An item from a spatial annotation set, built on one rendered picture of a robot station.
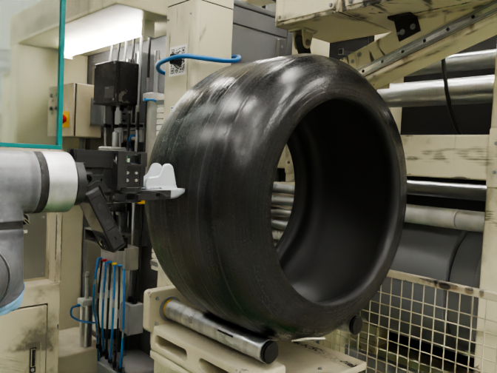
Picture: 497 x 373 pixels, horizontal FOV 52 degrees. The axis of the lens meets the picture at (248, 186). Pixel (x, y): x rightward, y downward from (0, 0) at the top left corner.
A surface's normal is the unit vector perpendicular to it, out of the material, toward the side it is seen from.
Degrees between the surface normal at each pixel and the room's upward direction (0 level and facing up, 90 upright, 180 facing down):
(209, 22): 90
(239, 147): 75
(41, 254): 90
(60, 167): 61
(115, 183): 90
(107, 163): 90
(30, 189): 99
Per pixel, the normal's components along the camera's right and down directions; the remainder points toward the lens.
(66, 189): 0.66, 0.25
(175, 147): -0.68, -0.31
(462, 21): -0.73, 0.00
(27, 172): 0.65, -0.29
